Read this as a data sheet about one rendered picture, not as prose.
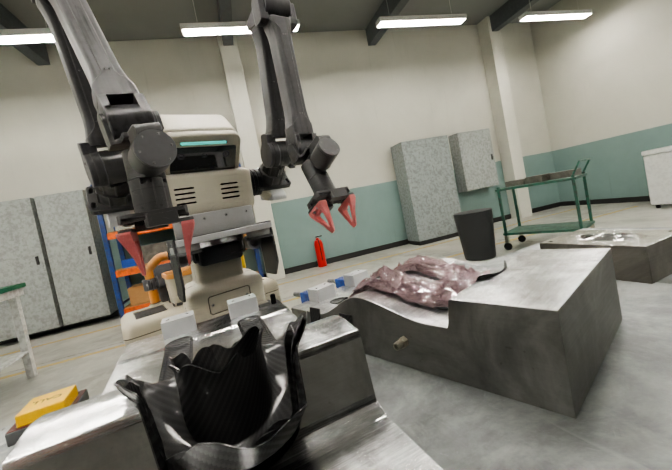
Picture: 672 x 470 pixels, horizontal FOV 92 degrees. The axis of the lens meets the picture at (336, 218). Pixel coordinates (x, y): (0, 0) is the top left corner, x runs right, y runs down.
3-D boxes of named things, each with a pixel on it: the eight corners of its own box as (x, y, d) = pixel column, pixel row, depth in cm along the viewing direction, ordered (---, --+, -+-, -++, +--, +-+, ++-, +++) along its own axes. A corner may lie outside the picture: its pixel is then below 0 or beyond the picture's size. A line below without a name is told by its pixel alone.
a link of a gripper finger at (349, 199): (368, 217, 81) (351, 187, 84) (346, 223, 77) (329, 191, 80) (355, 231, 86) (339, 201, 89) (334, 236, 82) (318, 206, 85)
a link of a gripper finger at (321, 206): (355, 221, 79) (338, 189, 82) (332, 226, 75) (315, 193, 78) (343, 234, 84) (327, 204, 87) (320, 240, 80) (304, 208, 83)
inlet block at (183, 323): (172, 333, 65) (166, 307, 65) (199, 325, 67) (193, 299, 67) (167, 356, 53) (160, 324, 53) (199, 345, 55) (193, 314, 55)
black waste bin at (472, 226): (453, 259, 448) (445, 215, 446) (482, 251, 461) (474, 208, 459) (478, 263, 402) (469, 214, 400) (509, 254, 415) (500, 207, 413)
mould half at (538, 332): (295, 332, 70) (285, 282, 70) (376, 293, 87) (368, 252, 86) (576, 419, 32) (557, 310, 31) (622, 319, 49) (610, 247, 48)
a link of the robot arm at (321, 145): (312, 147, 93) (286, 149, 88) (329, 117, 85) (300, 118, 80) (330, 181, 89) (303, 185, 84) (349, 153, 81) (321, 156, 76)
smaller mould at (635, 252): (544, 272, 77) (539, 243, 77) (582, 256, 83) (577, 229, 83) (652, 284, 59) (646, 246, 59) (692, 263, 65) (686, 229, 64)
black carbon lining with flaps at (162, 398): (166, 355, 52) (153, 297, 51) (266, 323, 58) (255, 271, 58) (119, 552, 20) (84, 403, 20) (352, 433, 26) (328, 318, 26)
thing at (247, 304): (229, 316, 70) (223, 291, 69) (252, 309, 72) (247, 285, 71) (234, 334, 58) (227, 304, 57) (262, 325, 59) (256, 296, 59)
